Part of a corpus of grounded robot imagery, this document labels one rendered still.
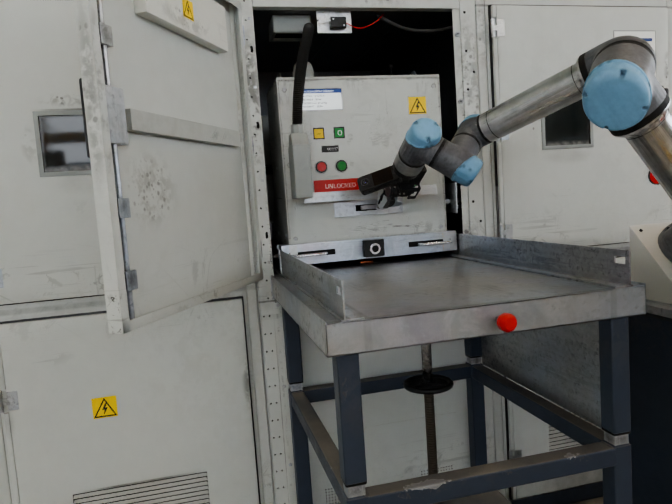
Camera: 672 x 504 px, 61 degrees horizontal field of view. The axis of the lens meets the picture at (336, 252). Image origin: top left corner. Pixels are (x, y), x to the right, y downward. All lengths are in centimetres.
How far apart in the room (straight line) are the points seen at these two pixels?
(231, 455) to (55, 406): 47
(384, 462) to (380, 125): 100
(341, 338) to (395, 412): 85
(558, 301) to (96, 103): 87
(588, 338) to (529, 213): 61
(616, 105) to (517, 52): 72
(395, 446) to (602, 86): 115
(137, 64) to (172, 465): 104
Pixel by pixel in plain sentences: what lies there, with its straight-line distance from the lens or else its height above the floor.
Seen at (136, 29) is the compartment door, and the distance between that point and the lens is 126.
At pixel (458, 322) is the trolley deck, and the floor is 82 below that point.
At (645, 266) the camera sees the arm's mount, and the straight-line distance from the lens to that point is 159.
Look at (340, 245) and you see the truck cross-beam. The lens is 167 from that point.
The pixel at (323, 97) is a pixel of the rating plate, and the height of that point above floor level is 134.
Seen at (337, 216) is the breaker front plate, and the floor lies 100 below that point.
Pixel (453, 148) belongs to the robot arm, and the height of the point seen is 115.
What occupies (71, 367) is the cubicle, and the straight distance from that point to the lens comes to 165.
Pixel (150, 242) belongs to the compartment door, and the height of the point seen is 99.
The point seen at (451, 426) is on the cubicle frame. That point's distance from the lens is 187.
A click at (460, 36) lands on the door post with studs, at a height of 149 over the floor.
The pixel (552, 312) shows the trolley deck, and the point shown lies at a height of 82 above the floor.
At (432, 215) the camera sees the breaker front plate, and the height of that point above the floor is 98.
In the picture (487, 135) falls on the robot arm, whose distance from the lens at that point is 147.
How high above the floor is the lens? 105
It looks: 5 degrees down
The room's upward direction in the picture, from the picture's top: 4 degrees counter-clockwise
